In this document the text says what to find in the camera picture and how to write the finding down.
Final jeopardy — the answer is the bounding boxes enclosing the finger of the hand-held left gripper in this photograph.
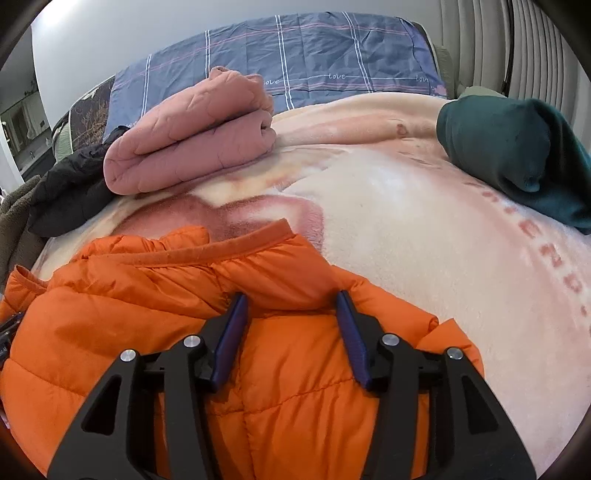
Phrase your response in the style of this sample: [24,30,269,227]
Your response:
[0,312,25,365]

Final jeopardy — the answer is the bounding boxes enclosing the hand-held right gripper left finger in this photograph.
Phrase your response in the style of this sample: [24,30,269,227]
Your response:
[46,293,251,480]

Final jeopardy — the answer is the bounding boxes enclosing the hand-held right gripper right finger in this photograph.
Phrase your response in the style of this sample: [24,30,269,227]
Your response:
[335,290,537,480]

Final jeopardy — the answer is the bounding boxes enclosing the orange puffer jacket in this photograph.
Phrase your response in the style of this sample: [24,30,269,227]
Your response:
[0,219,485,480]

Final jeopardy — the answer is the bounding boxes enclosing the grey fleece garment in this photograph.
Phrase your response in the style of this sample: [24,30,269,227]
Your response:
[0,175,47,278]

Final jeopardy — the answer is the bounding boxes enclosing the pink fleece blanket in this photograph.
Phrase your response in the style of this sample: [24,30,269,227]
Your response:
[28,90,591,480]

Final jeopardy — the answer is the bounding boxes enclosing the black puffer jacket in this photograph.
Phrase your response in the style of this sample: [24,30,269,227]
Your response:
[28,126,130,238]

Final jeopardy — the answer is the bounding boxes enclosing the dark vanity cabinet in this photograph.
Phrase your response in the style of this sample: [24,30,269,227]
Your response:
[18,152,56,181]

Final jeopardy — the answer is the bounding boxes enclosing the pink quilted garment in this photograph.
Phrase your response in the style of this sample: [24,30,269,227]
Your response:
[104,66,278,195]

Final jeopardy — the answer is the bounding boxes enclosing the green striped pillow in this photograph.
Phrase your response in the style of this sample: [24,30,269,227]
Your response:
[50,111,75,160]

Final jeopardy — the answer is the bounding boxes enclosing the dark patterned quilt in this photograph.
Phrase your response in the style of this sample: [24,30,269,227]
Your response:
[51,76,116,160]

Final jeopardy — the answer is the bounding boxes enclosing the teal garment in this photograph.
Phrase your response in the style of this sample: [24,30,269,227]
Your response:
[436,98,591,232]

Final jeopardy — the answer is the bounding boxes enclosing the small green pillow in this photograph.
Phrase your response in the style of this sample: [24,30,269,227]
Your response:
[434,44,455,93]

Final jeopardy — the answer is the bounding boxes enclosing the blue plaid pillow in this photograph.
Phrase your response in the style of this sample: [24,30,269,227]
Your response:
[102,13,448,139]

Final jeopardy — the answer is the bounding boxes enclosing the beige pleated curtain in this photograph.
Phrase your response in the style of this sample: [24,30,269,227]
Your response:
[438,0,591,139]

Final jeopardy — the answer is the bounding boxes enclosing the wall mirror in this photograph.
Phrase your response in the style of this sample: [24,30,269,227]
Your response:
[0,95,49,148]

